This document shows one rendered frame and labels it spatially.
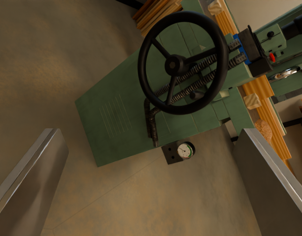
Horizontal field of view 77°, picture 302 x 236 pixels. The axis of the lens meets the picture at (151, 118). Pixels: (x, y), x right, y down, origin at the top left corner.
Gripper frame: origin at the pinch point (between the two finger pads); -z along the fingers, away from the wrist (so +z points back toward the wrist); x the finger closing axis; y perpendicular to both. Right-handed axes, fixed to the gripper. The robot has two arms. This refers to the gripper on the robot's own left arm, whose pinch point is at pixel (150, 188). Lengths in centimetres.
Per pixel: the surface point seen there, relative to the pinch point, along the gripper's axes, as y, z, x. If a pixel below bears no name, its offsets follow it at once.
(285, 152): -47, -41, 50
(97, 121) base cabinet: -63, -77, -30
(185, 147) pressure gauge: -46, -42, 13
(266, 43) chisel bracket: -14, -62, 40
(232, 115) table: -33, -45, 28
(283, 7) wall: -39, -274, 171
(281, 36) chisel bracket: -12, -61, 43
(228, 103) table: -30, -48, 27
